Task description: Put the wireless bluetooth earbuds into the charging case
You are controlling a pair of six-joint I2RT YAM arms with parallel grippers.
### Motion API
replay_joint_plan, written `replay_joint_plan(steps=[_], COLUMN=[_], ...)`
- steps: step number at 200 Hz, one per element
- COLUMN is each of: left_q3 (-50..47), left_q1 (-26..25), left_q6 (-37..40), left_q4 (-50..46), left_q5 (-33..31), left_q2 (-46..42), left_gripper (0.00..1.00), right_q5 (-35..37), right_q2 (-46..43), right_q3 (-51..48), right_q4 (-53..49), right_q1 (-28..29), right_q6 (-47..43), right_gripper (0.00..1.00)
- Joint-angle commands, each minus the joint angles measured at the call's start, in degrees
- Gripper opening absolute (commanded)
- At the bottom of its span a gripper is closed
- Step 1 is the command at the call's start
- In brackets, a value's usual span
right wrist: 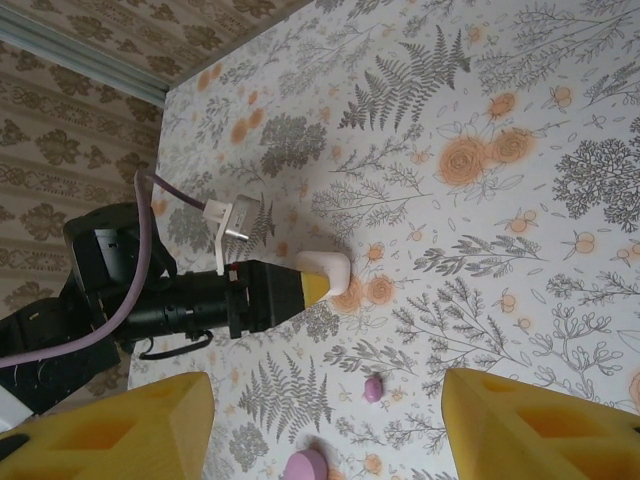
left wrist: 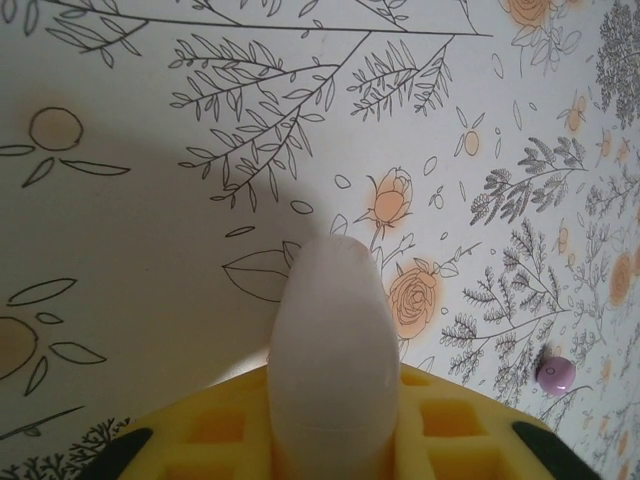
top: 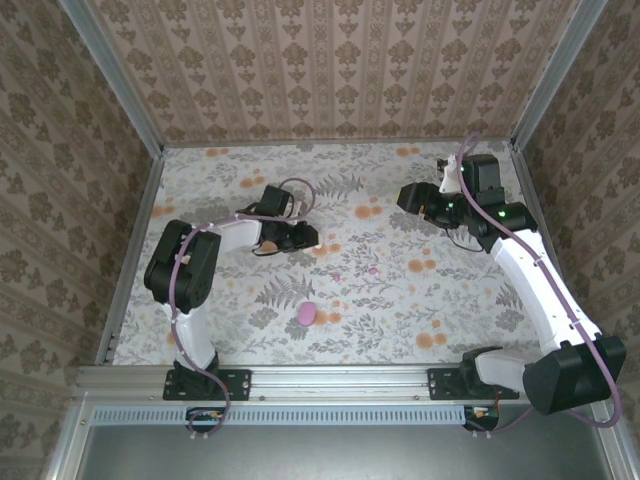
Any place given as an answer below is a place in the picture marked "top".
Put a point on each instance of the steel sheet panel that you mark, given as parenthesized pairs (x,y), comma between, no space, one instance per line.
(340,455)

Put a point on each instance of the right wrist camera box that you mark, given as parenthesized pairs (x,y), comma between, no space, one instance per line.
(448,180)

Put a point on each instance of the aluminium mounting rail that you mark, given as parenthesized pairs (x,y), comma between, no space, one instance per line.
(340,382)

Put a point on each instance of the small electronics board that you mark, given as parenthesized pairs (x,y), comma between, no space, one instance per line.
(482,416)
(205,416)

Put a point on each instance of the pink earbud charging case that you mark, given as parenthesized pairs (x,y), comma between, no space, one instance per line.
(306,313)

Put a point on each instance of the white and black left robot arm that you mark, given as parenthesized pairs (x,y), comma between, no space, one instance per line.
(190,340)

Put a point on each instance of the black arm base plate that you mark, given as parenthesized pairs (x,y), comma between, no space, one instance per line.
(237,385)
(440,385)

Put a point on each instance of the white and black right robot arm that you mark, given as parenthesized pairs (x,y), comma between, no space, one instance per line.
(540,290)

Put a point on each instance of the aluminium frame post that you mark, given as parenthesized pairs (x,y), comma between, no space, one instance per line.
(555,75)
(114,75)

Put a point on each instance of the floral print tablecloth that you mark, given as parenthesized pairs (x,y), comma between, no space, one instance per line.
(380,320)

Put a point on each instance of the aluminium frame rail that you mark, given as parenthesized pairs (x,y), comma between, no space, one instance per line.
(137,240)
(522,170)
(340,144)

